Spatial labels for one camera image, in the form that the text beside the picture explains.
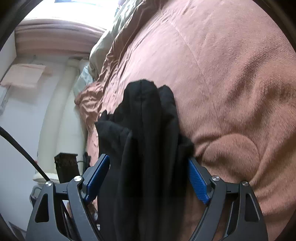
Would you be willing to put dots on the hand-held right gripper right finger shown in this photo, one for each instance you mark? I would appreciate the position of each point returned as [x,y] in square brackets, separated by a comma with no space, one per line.
[197,183]

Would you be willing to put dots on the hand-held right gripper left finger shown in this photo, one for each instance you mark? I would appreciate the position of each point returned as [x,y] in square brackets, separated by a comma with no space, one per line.
[97,178]

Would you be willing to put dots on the black collared shirt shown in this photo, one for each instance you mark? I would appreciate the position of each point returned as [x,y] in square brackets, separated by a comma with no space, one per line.
[143,139]

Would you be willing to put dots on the dark brown box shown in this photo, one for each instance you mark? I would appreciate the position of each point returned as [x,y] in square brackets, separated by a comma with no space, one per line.
[67,166]

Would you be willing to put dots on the cream bed headboard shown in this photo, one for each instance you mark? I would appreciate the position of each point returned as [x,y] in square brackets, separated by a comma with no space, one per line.
[62,111]

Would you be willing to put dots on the grey patterned pillow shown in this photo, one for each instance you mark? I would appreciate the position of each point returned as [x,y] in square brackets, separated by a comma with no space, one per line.
[84,78]

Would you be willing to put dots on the pink blanket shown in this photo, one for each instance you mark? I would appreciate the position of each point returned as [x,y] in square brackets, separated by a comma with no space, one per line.
[219,81]

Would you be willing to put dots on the pink cloth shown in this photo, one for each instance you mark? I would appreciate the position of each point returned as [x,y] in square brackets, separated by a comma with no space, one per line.
[23,75]

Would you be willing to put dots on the beige pillow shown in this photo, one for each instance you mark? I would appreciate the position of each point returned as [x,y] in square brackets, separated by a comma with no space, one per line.
[108,46]

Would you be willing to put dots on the pink curtain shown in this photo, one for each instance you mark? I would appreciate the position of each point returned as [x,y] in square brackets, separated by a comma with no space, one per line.
[57,37]

